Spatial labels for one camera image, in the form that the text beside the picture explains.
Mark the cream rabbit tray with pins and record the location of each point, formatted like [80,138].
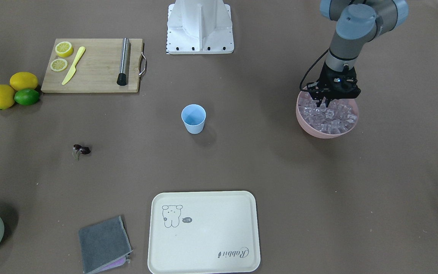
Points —
[203,232]

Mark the yellow lemon outer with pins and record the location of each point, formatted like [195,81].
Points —
[6,96]

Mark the wooden cutting board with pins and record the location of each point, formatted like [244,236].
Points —
[98,68]

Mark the pile of clear ice cubes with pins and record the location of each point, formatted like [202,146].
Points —
[329,116]

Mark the dark red cherries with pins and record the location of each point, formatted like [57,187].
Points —
[78,150]

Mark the lemon half lower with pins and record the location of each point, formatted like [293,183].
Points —
[58,65]

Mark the lemon half upper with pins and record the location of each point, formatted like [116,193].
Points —
[64,49]

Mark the yellow plastic knife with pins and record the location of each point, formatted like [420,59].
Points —
[72,70]

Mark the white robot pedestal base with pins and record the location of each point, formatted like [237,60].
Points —
[199,27]

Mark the light blue plastic cup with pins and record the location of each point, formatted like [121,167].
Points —
[193,117]

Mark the lemon half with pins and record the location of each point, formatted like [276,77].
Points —
[64,49]
[58,65]

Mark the yellow lemon near board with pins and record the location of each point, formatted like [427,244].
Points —
[23,80]

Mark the green lime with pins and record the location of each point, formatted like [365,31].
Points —
[27,96]

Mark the pink bowl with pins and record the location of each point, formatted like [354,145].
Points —
[327,131]

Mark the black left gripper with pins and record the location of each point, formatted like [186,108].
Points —
[326,77]

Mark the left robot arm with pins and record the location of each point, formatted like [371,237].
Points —
[357,22]

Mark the steel muddler black tip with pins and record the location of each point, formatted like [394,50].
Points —
[123,78]

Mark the grey folded cloth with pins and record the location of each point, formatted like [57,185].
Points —
[104,245]

